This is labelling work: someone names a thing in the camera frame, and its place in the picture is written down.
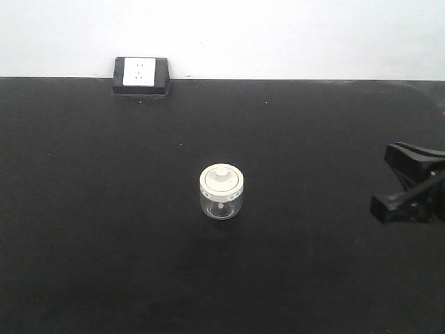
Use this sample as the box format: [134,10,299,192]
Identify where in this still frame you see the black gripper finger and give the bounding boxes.
[385,142,444,190]
[369,189,442,224]

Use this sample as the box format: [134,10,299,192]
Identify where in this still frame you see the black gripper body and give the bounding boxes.
[410,163,444,223]

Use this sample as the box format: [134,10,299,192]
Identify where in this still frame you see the glass jar with white lid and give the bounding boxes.
[199,164,244,221]

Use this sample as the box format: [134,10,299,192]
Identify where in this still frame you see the white socket on black box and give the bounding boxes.
[112,57,171,95]

